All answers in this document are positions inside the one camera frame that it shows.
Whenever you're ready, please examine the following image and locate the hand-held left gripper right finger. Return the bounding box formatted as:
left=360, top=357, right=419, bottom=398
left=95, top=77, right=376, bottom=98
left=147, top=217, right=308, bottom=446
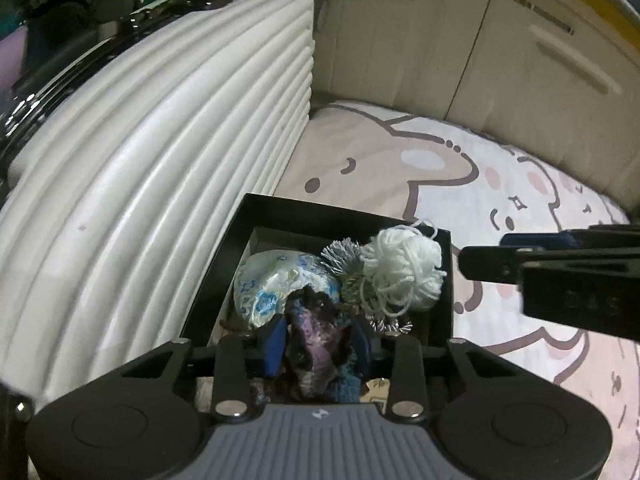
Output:
left=350, top=321, right=519, bottom=422

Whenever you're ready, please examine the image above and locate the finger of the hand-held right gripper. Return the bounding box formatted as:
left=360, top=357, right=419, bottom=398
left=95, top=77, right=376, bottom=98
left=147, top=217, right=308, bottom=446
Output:
left=458, top=246, right=640, bottom=284
left=499, top=224, right=640, bottom=251

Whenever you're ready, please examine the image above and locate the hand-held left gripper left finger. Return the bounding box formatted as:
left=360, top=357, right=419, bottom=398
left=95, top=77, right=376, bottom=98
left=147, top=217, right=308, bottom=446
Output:
left=117, top=316, right=289, bottom=424

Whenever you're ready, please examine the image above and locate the purple blue fuzzy yarn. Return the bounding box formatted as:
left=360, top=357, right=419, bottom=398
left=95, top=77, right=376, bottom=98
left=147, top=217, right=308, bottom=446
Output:
left=282, top=287, right=372, bottom=404

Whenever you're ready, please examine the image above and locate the white yarn ball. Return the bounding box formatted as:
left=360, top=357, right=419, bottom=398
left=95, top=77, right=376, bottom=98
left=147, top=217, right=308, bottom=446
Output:
left=360, top=219, right=449, bottom=319

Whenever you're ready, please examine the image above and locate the black box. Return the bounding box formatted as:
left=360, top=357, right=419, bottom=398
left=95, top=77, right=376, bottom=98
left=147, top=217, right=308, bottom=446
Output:
left=179, top=192, right=456, bottom=358

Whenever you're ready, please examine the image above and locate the pink cartoon printed mat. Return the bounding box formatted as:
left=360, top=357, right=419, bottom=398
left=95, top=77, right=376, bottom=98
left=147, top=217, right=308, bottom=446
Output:
left=270, top=100, right=640, bottom=480

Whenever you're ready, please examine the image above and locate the beige cabinet door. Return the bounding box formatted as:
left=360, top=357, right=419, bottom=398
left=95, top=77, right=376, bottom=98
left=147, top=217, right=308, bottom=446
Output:
left=445, top=0, right=640, bottom=216
left=225, top=0, right=501, bottom=123

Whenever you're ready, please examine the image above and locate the white ribbed suitcase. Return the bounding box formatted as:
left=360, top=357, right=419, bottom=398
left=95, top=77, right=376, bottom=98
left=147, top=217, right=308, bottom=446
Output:
left=0, top=0, right=317, bottom=421

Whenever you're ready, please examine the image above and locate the purple cloth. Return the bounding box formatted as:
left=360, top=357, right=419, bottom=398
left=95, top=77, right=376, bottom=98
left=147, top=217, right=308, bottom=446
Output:
left=0, top=25, right=30, bottom=92

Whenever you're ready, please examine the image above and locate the blue floral drawstring pouch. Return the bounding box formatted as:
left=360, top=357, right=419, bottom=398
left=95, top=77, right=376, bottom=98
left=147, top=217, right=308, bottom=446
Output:
left=232, top=251, right=343, bottom=332

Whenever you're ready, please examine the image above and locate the grey blue tassel cord bundle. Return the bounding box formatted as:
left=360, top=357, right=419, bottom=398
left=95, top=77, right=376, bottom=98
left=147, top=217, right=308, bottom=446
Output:
left=320, top=239, right=415, bottom=337

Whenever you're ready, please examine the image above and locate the cabinet door handle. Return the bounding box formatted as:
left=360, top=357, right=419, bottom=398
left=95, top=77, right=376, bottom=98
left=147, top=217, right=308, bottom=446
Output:
left=512, top=0, right=577, bottom=37

